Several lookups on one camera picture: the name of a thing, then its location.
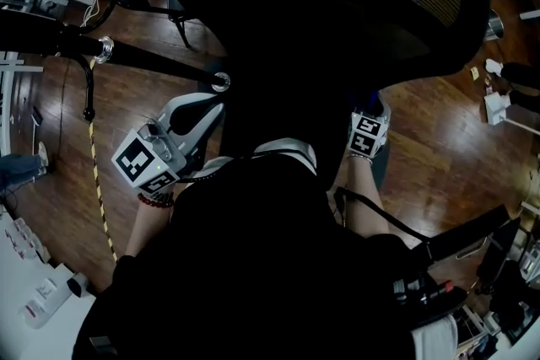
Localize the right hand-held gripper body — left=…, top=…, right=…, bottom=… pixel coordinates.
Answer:
left=347, top=109, right=390, bottom=159

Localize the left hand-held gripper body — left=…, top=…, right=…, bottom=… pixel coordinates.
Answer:
left=111, top=119, right=190, bottom=196

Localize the black mesh office chair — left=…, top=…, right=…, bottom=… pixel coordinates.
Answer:
left=174, top=0, right=492, bottom=165

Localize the person's right forearm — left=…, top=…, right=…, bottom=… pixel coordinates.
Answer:
left=346, top=155, right=392, bottom=238

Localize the person's left forearm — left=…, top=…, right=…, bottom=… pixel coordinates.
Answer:
left=125, top=201, right=175, bottom=259

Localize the black and yellow floor tape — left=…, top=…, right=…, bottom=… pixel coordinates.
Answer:
left=87, top=58, right=120, bottom=263

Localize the silver metal bin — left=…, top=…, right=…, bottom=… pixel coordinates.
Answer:
left=484, top=9, right=505, bottom=43

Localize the person's black shirt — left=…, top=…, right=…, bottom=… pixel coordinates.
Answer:
left=71, top=137, right=460, bottom=360

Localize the black tripod stand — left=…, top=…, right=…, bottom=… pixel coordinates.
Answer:
left=0, top=7, right=232, bottom=124

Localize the black chest-mounted device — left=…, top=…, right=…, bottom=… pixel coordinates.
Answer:
left=391, top=203, right=523, bottom=322

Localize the white table with plastic boxes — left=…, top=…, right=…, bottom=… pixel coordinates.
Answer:
left=0, top=206, right=97, bottom=360

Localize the thin silver bracelet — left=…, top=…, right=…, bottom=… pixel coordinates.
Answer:
left=346, top=152, right=375, bottom=166

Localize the red bead bracelet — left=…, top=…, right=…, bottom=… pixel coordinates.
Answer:
left=136, top=193, right=176, bottom=209

